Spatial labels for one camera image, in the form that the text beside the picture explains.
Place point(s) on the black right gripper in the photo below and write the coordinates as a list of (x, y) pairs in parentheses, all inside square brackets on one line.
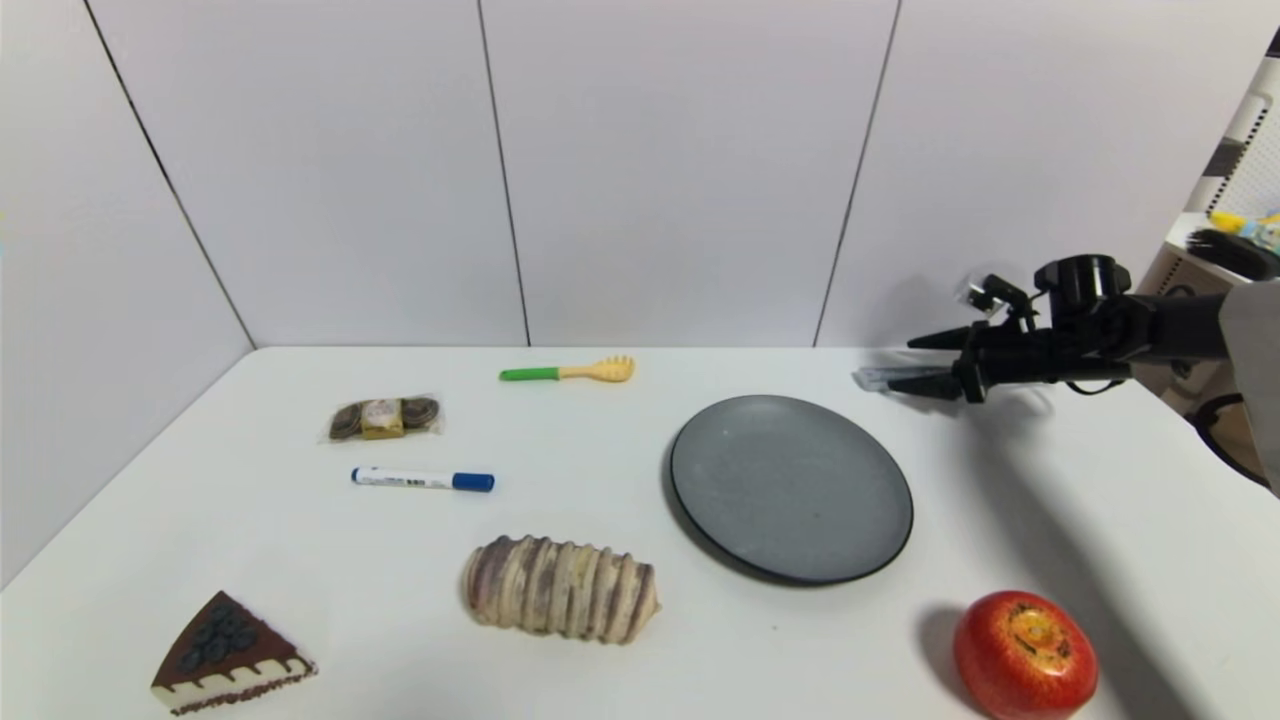
[(969, 362)]

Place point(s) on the small gray rectangular case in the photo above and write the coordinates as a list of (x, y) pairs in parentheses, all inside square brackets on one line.
[(880, 377)]

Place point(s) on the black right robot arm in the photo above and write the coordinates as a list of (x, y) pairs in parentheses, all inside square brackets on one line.
[(1185, 325)]

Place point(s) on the gray round plate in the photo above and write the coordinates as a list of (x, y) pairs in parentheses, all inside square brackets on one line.
[(790, 487)]

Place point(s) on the beige perforated side panel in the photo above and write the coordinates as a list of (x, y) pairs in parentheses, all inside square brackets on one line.
[(1180, 275)]

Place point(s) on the white desk shelf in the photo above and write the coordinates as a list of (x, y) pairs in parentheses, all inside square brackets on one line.
[(1185, 232)]

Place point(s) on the red apple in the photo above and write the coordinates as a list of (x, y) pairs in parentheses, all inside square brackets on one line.
[(1025, 657)]

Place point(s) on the black bristle brush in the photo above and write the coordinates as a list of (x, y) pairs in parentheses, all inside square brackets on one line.
[(1235, 252)]

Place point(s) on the yellow and blue toy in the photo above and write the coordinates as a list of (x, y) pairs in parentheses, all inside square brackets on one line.
[(1255, 228)]

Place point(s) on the white pegboard panel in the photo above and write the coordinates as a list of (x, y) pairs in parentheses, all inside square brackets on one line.
[(1255, 150)]

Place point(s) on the purple striped bread roll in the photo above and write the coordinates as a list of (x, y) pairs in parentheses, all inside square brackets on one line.
[(560, 588)]

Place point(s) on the white marker with blue cap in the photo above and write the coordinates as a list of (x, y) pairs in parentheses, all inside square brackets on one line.
[(410, 479)]

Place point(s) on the wrapped chocolate candy pack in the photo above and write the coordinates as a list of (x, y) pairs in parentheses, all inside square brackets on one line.
[(385, 418)]

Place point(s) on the chocolate cake slice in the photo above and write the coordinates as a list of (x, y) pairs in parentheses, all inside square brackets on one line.
[(228, 652)]

